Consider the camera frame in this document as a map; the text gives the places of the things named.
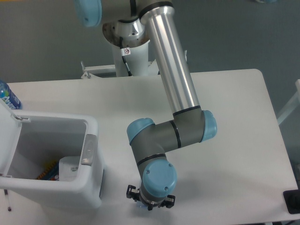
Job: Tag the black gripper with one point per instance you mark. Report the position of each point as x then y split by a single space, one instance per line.
149 200

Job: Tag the clear plastic water bottle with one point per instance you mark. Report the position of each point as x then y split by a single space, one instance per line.
141 205

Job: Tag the white plastic bag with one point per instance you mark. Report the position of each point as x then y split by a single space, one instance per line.
68 168

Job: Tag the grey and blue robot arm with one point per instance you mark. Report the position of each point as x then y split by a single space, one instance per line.
188 123

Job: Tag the white open trash can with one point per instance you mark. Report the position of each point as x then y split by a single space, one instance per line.
31 140

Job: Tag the colourful snack wrapper in bin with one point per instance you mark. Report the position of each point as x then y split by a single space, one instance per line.
51 172

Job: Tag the black device at table edge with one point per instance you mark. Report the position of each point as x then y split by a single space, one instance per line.
292 201

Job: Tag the blue labelled water bottle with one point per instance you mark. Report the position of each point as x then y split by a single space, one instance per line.
8 96

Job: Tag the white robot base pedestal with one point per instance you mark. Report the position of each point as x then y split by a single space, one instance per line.
130 44

